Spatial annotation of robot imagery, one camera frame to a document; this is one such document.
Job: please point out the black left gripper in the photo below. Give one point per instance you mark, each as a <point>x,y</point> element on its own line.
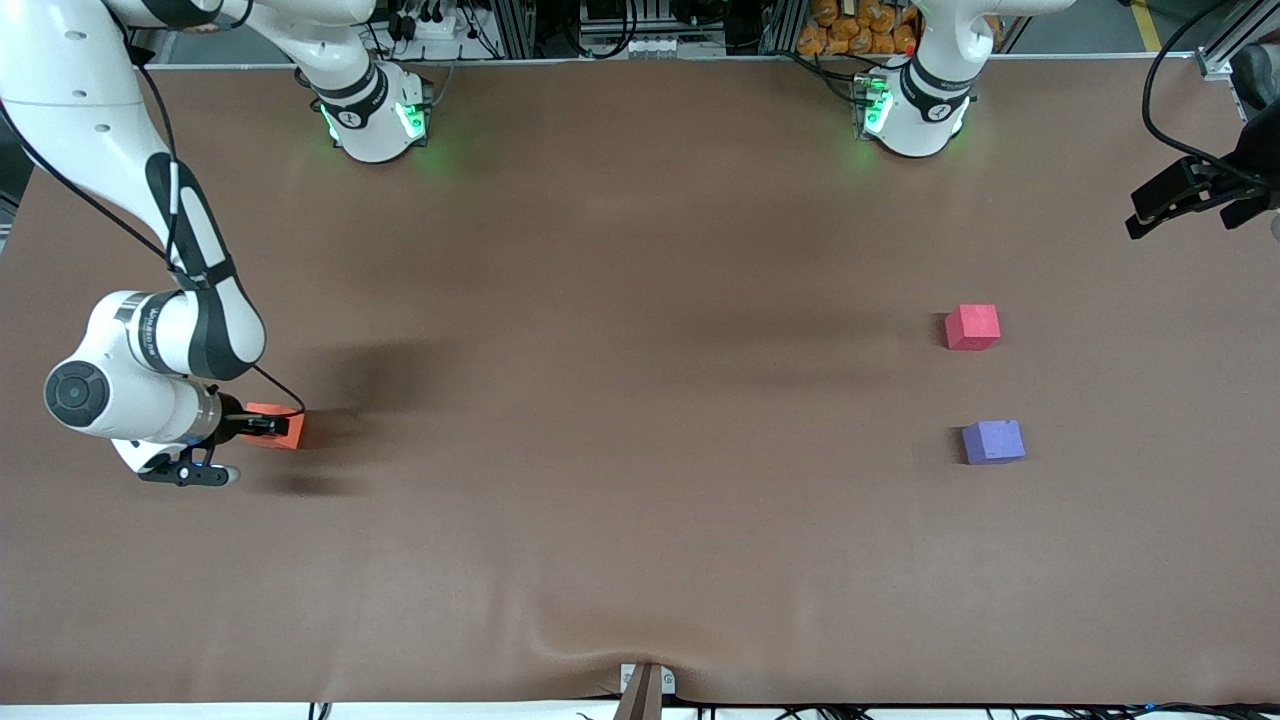
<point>1256,153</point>

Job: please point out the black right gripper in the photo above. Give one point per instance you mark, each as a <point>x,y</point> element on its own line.
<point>232,420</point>

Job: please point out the orange foam block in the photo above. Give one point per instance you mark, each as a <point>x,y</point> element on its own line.
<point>280,443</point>

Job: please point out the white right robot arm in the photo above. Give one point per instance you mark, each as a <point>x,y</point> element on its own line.
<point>60,80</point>

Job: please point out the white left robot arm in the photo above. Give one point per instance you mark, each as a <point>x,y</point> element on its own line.
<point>920,125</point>

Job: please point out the dark grey round wheel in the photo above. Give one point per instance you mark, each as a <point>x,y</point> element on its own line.
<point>1260,70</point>

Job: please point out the red foam block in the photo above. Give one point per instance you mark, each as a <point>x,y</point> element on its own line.
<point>972,327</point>

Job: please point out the purple foam block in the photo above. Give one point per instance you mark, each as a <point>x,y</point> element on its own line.
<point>993,442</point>

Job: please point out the brown table mat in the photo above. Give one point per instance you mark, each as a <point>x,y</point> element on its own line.
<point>600,500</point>

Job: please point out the pile of orange bags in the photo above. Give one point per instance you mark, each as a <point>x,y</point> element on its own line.
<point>850,30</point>

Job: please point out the white power strip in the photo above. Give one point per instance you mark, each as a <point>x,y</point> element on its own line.
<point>425,27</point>

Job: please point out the white terminal block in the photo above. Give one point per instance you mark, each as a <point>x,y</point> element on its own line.
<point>660,46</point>

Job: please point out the aluminium frame corner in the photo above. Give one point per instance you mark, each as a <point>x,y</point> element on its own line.
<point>1225,50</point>

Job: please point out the aluminium frame post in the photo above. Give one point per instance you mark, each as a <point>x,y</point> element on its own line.
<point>785,28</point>
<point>512,28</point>

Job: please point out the small metal bracket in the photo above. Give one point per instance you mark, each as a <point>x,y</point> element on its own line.
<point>628,680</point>

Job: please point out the brown camera mount bar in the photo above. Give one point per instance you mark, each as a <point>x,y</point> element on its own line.
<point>640,700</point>

